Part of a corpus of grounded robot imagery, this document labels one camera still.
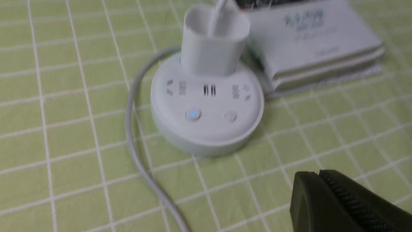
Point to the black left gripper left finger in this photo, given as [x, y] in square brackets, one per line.
[314, 207]

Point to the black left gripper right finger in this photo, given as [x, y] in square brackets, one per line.
[370, 211]

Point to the white desk lamp with sockets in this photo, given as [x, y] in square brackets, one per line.
[203, 99]

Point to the thin bottom booklet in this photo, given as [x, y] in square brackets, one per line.
[273, 89]

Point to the green checked tablecloth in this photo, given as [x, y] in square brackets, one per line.
[66, 70]

